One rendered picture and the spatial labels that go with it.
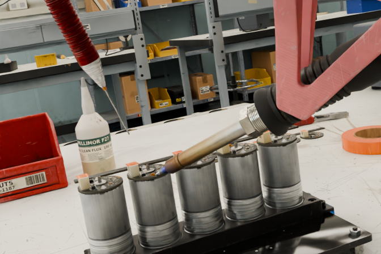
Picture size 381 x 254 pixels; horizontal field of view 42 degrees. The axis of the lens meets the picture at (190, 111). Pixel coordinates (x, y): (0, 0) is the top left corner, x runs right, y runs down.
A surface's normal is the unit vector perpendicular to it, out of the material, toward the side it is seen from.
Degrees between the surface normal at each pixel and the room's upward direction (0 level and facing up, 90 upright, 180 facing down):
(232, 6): 90
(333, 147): 0
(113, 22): 90
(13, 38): 90
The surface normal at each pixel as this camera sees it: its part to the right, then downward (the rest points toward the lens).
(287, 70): -0.45, 0.37
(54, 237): -0.15, -0.97
